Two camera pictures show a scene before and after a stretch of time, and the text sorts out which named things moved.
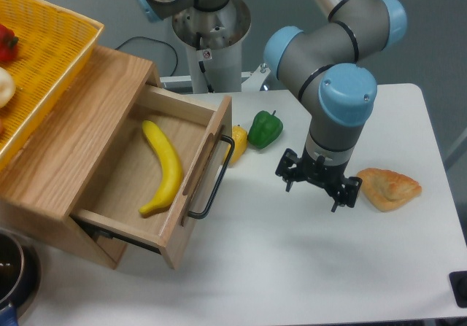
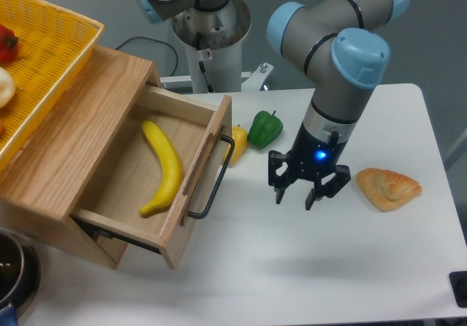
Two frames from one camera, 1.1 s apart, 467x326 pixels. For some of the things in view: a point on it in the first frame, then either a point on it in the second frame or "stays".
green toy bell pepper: [265, 129] stays
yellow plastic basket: [53, 45] stays
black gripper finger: [348, 194] → [330, 188]
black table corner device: [458, 279] stays
